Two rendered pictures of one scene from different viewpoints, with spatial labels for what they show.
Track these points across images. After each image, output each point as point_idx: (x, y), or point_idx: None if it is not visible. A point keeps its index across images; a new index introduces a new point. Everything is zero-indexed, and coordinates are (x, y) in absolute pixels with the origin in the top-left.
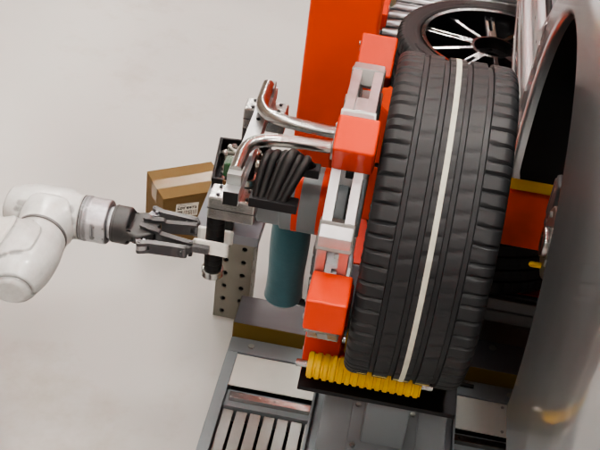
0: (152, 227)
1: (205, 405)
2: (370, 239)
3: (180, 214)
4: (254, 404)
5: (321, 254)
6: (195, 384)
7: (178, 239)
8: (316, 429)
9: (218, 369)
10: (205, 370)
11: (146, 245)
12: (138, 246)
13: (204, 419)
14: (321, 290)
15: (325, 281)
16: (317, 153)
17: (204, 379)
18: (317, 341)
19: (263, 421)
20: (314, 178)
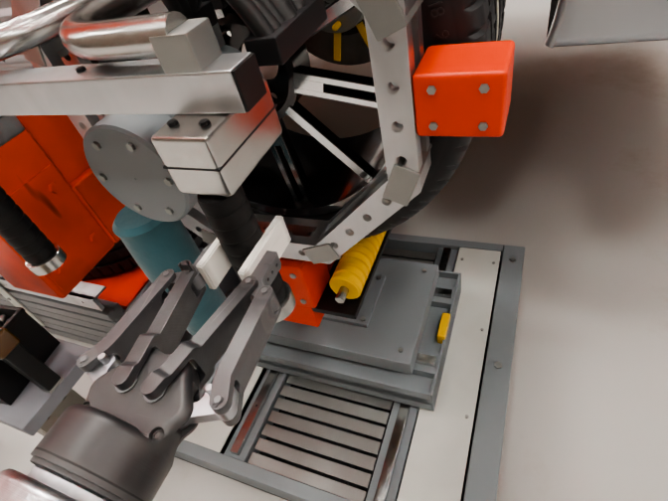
0: (168, 362)
1: (226, 488)
2: None
3: (139, 303)
4: (251, 427)
5: (410, 33)
6: (193, 497)
7: (234, 305)
8: (314, 361)
9: (180, 468)
10: (177, 483)
11: (234, 383)
12: (231, 406)
13: (244, 490)
14: (474, 62)
15: (446, 62)
16: (31, 213)
17: (190, 486)
18: (313, 274)
19: (274, 420)
20: (215, 21)
